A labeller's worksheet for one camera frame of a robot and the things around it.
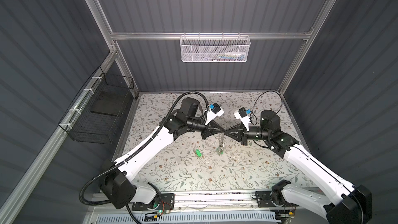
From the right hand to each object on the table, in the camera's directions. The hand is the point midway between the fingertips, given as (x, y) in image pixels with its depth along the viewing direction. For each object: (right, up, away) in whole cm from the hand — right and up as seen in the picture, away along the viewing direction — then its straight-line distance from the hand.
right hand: (227, 134), depth 68 cm
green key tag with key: (-13, -15, +22) cm, 29 cm away
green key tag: (-1, -11, +10) cm, 15 cm away
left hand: (-2, +2, 0) cm, 3 cm away
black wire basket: (-62, +8, +4) cm, 63 cm away
